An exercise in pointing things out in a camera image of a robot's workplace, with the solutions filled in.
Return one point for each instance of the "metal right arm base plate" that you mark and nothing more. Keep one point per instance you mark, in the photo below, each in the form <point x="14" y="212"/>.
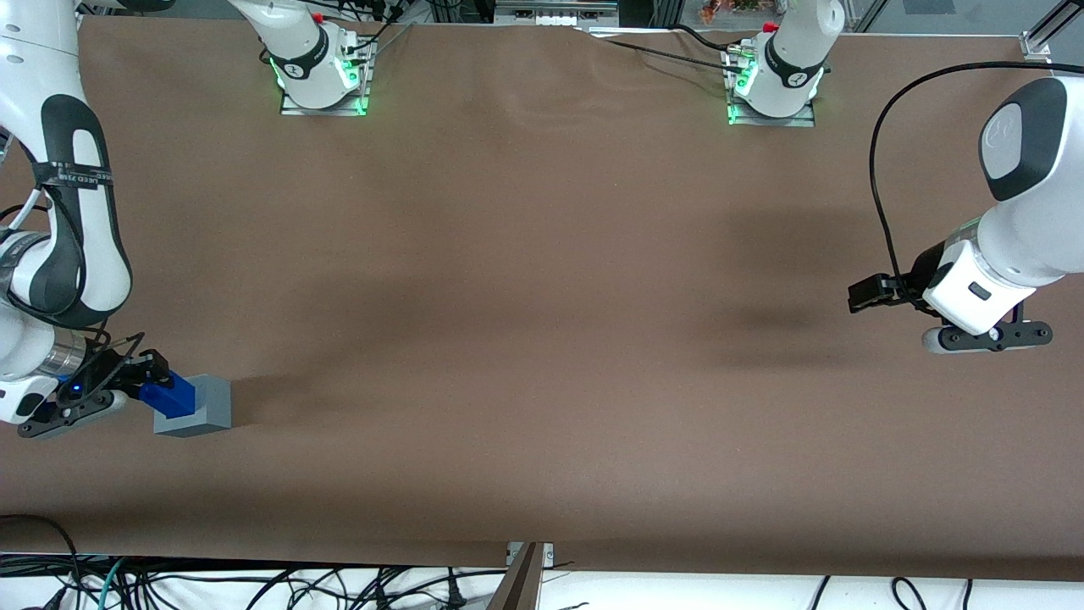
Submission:
<point x="326" y="110"/>

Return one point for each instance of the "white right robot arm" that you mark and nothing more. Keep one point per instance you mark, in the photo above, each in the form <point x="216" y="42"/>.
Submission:
<point x="21" y="85"/>

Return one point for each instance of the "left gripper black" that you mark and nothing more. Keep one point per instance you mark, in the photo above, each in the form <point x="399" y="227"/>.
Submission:
<point x="925" y="268"/>

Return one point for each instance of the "aluminium profile post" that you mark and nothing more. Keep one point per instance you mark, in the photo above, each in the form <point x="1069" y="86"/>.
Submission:
<point x="521" y="585"/>

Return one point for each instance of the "metal corner bracket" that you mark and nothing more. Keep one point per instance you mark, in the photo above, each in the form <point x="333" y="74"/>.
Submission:
<point x="1035" y="47"/>

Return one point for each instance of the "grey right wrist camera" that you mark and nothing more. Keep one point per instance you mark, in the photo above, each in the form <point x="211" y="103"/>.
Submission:
<point x="106" y="405"/>

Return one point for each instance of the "brown table cover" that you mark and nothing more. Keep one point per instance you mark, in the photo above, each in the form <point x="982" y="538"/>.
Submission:
<point x="542" y="339"/>

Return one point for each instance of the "blue plastic part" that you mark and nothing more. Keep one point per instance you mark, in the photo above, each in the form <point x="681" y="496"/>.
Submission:
<point x="174" y="396"/>

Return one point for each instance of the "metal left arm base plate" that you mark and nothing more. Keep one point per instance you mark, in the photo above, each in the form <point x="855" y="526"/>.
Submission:
<point x="796" y="121"/>

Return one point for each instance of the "gray square base block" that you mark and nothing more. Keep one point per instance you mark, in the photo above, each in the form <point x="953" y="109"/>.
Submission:
<point x="213" y="407"/>

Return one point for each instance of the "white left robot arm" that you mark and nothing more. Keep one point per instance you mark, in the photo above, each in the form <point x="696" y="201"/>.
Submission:
<point x="1042" y="212"/>

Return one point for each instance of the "white power strip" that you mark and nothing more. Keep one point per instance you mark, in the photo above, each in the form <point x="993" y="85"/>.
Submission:
<point x="550" y="17"/>

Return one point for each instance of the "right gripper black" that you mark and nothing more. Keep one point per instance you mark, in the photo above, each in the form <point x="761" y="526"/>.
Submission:
<point x="108" y="369"/>

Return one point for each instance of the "aluminium frame profile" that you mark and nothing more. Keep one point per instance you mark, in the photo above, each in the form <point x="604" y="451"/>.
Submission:
<point x="1063" y="17"/>

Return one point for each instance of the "small metal bracket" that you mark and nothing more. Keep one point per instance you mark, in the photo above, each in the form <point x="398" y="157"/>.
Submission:
<point x="549" y="552"/>

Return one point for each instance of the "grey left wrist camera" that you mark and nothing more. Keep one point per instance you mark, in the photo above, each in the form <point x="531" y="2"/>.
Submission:
<point x="936" y="341"/>

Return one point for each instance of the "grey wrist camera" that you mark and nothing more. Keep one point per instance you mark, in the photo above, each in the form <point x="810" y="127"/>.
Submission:
<point x="106" y="405"/>
<point x="936" y="341"/>

